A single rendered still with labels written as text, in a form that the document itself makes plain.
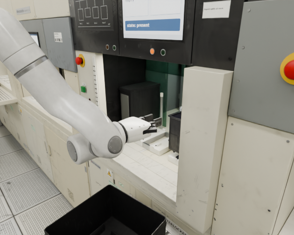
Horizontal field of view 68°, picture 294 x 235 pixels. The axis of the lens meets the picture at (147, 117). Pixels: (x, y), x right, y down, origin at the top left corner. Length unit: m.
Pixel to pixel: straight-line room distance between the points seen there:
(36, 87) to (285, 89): 0.57
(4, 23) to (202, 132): 0.54
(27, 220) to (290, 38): 2.18
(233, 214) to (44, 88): 0.65
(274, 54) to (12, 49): 0.57
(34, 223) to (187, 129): 1.79
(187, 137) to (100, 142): 0.27
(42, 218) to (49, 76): 1.78
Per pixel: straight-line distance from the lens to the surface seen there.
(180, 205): 0.84
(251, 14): 0.59
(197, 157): 0.68
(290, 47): 0.56
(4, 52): 0.59
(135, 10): 0.84
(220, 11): 0.63
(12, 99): 2.78
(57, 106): 0.59
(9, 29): 0.59
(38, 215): 2.29
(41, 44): 1.68
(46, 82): 0.58
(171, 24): 0.72
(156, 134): 1.35
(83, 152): 0.61
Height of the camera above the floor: 1.50
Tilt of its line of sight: 22 degrees down
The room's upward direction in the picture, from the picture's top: straight up
